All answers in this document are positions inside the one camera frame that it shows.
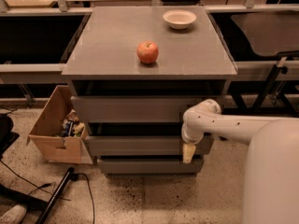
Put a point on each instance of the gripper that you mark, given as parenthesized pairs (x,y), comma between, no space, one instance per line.
(191,137)

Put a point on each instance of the grey drawer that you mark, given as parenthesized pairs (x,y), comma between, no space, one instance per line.
(134,145)
(149,166)
(130,109)

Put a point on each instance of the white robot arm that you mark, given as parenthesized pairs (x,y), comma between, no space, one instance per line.
(271,182)

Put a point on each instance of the grey bottom drawer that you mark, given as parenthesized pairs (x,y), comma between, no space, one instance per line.
(149,166)

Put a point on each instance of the grey drawer cabinet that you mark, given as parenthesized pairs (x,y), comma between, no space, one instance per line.
(104,62)

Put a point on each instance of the grey top drawer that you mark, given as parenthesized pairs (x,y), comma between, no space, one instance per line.
(130,109)

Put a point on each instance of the right grey workbench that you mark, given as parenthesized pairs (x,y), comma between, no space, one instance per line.
(257,38)

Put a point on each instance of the grey workbench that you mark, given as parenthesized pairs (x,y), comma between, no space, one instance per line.
(257,38)
(38,41)

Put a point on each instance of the black folding stand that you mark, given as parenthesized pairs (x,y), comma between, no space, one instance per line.
(270,88)

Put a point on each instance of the red apple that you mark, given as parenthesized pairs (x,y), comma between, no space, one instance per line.
(147,52)

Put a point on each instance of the brown cardboard box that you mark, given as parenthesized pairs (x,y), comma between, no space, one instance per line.
(47,133)

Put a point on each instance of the clutter inside cardboard box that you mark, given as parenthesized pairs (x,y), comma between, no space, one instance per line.
(71,125)

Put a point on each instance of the white bowl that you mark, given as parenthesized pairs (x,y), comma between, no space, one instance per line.
(179,19)

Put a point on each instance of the black pole on floor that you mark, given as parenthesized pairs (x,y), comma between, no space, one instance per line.
(56,195)

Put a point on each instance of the white shoe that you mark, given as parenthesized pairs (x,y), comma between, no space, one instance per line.
(15,215)

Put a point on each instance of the left grey workbench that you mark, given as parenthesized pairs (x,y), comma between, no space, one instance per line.
(38,41)

